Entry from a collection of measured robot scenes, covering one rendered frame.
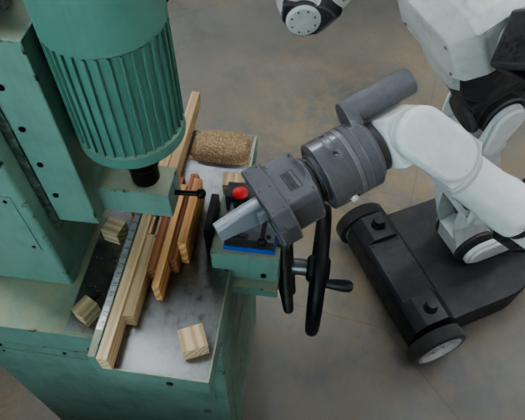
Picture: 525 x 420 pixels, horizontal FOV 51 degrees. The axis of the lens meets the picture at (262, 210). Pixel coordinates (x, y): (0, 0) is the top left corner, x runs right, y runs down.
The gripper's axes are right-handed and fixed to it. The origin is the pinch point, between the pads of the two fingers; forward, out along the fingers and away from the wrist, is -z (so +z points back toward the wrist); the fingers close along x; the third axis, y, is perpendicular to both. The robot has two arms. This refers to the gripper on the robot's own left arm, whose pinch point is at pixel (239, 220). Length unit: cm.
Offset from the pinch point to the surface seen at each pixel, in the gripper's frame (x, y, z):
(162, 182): 34.2, -18.0, -7.4
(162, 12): 24.2, 15.7, 4.4
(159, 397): 30, -76, -36
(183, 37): 228, -99, 31
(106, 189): 37.1, -15.7, -17.1
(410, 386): 23, -139, 29
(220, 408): 23, -84, -24
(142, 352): 15.6, -35.5, -25.3
